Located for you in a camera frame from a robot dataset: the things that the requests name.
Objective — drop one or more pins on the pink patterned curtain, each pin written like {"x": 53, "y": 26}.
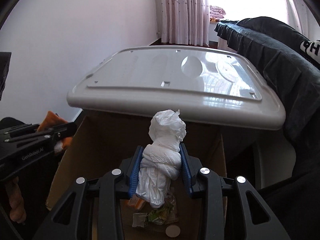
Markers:
{"x": 297, "y": 16}
{"x": 185, "y": 22}

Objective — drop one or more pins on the pink patterned curtain left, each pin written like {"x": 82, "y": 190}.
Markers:
{"x": 185, "y": 22}

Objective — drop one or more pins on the green seaweed snack bag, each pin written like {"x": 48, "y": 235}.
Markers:
{"x": 166, "y": 214}

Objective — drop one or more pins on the cardboard box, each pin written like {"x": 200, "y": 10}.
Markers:
{"x": 100, "y": 170}

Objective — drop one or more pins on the white paper cup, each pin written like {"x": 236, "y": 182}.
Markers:
{"x": 173, "y": 231}

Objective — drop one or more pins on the left hand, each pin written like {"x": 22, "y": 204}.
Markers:
{"x": 17, "y": 212}

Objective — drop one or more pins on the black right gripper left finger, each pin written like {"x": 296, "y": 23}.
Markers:
{"x": 93, "y": 202}

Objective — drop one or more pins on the white bed frame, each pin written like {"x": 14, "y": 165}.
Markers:
{"x": 222, "y": 45}

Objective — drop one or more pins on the black white printed pillow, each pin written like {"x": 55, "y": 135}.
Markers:
{"x": 310, "y": 50}

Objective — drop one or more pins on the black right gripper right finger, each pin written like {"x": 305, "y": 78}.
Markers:
{"x": 230, "y": 208}

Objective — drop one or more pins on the grey plastic bin lid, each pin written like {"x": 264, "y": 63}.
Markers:
{"x": 206, "y": 85}

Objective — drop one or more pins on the dark blue bed blanket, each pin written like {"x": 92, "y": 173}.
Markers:
{"x": 273, "y": 47}

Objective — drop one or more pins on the pink patterned curtain right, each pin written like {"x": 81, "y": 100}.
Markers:
{"x": 297, "y": 16}

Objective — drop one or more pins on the folded pink cloth on sill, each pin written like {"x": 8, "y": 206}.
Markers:
{"x": 216, "y": 14}

